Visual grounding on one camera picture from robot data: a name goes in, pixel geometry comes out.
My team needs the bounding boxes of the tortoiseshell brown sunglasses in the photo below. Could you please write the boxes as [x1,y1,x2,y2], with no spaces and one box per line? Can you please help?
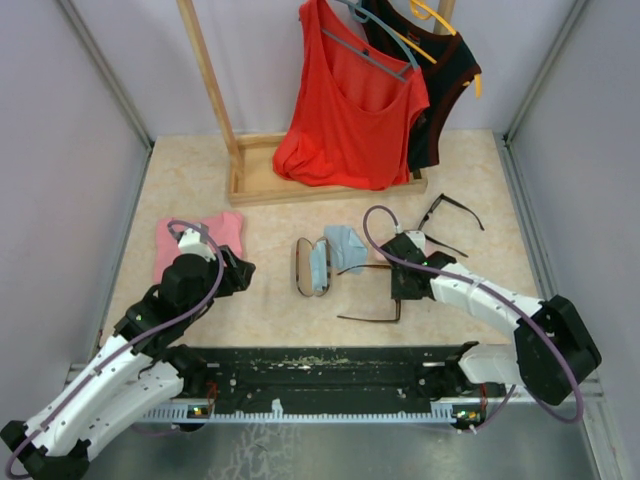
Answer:
[337,264,402,324]

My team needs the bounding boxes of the plaid brown glasses case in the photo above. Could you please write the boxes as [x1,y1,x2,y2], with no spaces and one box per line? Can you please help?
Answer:
[294,237,332,298]

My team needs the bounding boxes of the small light blue cloth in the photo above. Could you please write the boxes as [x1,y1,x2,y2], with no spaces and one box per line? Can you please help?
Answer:
[309,241,329,293]

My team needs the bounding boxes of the pink glasses case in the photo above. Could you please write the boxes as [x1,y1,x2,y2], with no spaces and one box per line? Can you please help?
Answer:
[373,246,389,263]

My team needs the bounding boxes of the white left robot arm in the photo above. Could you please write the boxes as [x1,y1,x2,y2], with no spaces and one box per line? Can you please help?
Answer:
[1,247,256,479]

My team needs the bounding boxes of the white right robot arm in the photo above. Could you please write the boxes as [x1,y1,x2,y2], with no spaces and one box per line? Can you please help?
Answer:
[381,233,602,406]

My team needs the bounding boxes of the folded pink t-shirt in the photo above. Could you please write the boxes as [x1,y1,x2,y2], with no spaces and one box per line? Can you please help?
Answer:
[152,211,244,284]

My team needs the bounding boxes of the wooden clothes rack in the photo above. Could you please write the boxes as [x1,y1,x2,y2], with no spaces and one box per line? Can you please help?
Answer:
[175,0,457,207]

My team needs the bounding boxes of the red tank top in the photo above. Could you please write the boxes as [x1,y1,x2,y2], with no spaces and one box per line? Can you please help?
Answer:
[272,1,429,191]

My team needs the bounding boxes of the black maroon-trimmed tank top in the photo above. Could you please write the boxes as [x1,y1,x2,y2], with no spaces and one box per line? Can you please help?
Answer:
[362,1,482,171]

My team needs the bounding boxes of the grey-blue plastic hanger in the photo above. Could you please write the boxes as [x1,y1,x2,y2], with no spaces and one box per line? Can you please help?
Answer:
[320,1,421,83]

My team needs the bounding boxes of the yellow plastic hanger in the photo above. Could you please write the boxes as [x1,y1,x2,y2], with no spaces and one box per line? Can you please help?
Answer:
[394,1,483,99]

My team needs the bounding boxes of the black frame sunglasses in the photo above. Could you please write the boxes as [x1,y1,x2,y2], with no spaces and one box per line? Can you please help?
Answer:
[417,193,486,259]

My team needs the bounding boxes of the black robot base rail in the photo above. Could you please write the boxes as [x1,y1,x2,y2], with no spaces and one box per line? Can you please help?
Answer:
[141,346,507,431]

